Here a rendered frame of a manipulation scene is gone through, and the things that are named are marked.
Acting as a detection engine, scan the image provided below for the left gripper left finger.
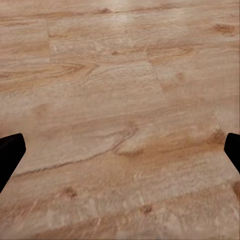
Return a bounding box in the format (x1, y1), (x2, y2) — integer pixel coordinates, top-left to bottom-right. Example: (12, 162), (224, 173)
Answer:
(0, 133), (26, 193)

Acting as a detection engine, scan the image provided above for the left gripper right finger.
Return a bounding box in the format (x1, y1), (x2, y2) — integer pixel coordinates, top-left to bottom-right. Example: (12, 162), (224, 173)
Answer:
(224, 133), (240, 173)

